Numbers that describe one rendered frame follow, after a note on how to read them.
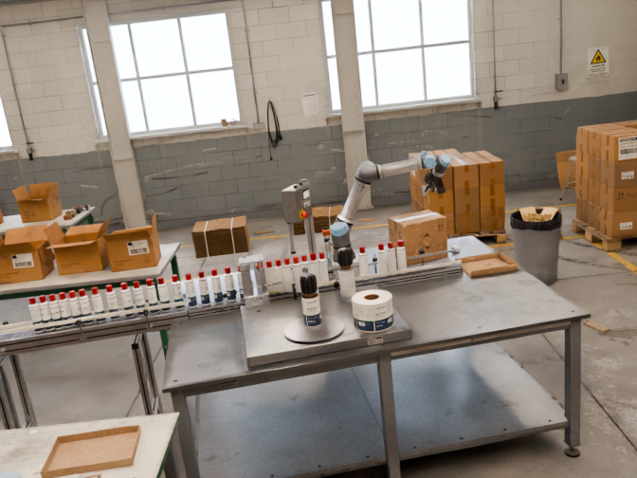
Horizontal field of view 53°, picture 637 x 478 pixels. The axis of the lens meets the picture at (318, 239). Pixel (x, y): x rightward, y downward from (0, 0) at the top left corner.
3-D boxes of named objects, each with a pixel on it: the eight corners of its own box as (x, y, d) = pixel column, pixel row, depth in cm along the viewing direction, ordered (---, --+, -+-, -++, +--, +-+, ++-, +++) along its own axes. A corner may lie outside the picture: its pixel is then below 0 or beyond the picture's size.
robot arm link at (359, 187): (328, 237, 419) (361, 159, 403) (330, 230, 433) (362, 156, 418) (345, 244, 419) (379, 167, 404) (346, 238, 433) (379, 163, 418)
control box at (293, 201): (284, 222, 374) (281, 191, 368) (298, 214, 388) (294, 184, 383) (300, 223, 369) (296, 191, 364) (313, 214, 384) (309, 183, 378)
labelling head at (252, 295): (245, 307, 362) (239, 265, 355) (244, 299, 374) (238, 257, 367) (270, 303, 364) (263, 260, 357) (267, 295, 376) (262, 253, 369)
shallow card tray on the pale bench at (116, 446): (41, 480, 241) (39, 472, 240) (59, 443, 264) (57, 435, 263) (133, 466, 244) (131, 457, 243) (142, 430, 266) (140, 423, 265)
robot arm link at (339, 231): (332, 248, 408) (328, 228, 404) (333, 242, 421) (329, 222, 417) (351, 245, 406) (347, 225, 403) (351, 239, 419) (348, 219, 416)
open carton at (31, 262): (-11, 290, 478) (-24, 242, 467) (13, 270, 521) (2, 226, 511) (41, 284, 479) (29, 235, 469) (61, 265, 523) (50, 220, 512)
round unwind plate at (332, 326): (287, 348, 308) (287, 345, 307) (281, 322, 337) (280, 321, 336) (350, 337, 311) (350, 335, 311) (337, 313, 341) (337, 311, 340)
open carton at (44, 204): (13, 227, 680) (5, 192, 670) (32, 215, 722) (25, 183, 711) (51, 223, 677) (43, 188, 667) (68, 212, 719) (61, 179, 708)
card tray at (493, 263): (470, 277, 383) (470, 271, 382) (454, 264, 408) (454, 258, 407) (518, 269, 387) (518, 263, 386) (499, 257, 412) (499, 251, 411)
